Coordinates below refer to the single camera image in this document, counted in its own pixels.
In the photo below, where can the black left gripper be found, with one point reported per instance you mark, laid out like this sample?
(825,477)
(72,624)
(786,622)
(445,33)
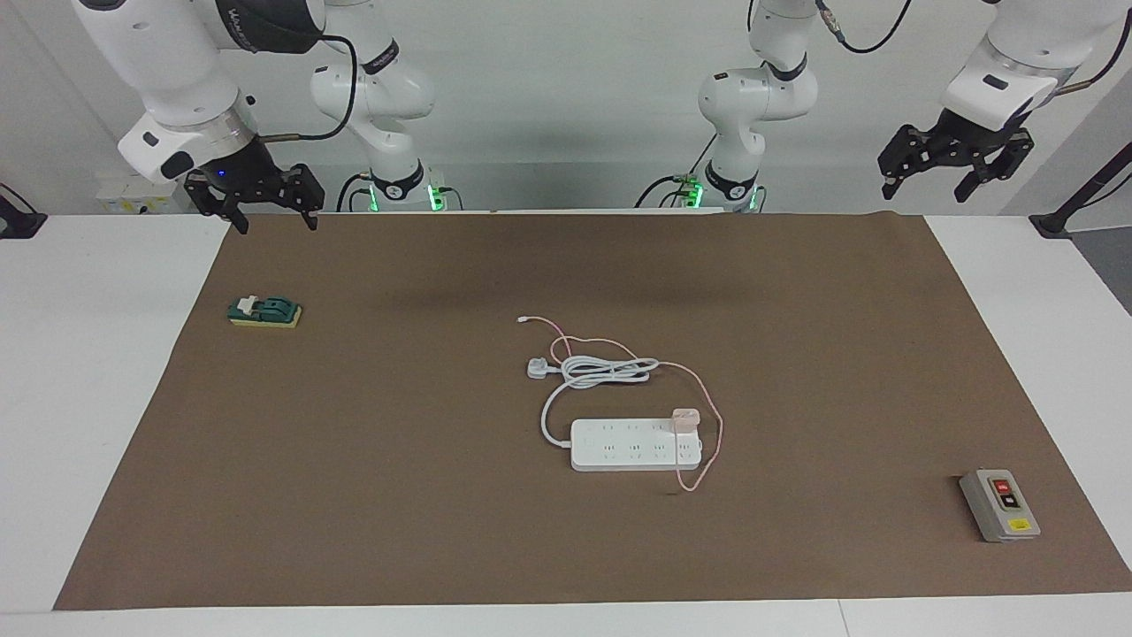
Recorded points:
(973,146)

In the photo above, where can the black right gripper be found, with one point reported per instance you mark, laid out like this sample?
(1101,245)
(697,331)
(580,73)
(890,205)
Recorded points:
(243,177)

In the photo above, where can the pink charger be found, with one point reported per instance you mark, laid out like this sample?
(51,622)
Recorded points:
(685,418)

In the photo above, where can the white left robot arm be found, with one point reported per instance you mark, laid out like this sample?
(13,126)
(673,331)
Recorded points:
(752,97)

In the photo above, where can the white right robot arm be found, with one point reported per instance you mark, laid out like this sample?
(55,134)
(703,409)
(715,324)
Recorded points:
(168,71)

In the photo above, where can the white power strip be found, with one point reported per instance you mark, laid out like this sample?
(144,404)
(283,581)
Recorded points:
(619,451)

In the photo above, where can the black clamp stand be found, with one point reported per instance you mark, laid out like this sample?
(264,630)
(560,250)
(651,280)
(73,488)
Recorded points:
(22,226)
(1052,226)

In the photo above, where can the brown table mat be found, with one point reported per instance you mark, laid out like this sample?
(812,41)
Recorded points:
(354,531)

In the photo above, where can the green knife switch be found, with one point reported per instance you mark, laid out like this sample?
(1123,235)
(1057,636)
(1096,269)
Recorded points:
(274,310)

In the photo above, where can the white wall outlet box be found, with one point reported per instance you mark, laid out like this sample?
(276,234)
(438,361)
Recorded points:
(133,199)

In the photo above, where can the grey on-off switch box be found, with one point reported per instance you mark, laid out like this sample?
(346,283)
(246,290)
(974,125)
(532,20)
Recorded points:
(995,513)

